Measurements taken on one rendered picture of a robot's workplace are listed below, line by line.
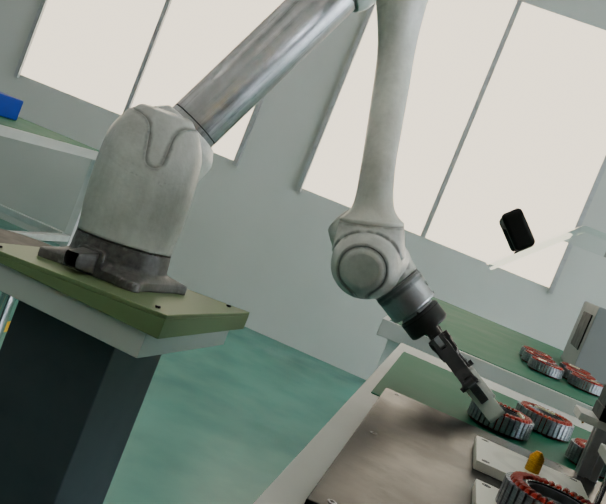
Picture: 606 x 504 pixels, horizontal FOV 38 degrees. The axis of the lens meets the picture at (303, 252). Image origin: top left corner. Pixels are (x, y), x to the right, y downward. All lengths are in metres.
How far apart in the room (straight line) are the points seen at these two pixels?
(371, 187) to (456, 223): 4.30
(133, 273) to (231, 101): 0.40
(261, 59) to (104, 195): 0.42
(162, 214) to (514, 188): 4.45
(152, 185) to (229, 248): 4.56
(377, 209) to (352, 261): 0.10
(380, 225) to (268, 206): 4.50
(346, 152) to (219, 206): 0.93
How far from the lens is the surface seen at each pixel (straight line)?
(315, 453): 0.97
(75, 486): 1.43
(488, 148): 5.68
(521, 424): 1.52
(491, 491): 1.00
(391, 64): 1.48
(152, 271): 1.36
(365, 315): 5.70
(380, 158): 1.36
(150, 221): 1.33
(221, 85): 1.57
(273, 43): 1.59
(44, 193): 6.40
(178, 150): 1.35
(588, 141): 5.72
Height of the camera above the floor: 1.01
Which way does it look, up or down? 4 degrees down
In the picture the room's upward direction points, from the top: 22 degrees clockwise
